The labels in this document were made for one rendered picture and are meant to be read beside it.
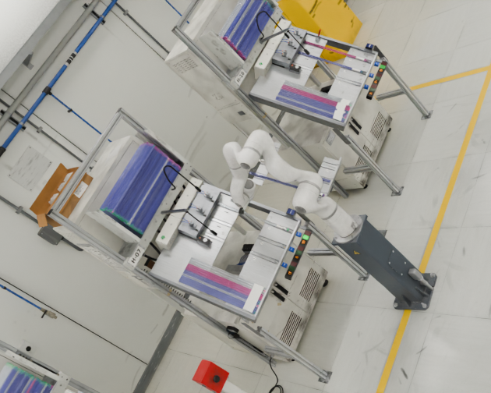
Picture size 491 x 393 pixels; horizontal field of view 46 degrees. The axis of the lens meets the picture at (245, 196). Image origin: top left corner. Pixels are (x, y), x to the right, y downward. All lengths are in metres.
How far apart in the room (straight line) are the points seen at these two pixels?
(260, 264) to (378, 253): 0.70
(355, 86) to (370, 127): 0.58
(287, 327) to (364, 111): 1.79
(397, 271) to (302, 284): 0.83
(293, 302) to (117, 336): 1.77
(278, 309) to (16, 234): 2.12
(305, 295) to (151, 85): 2.47
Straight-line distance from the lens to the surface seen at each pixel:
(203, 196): 3.65
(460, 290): 3.58
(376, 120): 4.72
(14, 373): 3.26
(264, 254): 3.50
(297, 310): 4.00
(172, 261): 3.56
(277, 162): 2.92
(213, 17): 4.27
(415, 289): 3.59
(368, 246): 3.26
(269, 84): 4.15
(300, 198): 2.98
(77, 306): 4.94
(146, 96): 5.34
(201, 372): 3.39
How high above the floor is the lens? 2.68
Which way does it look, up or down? 28 degrees down
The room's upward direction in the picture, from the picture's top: 49 degrees counter-clockwise
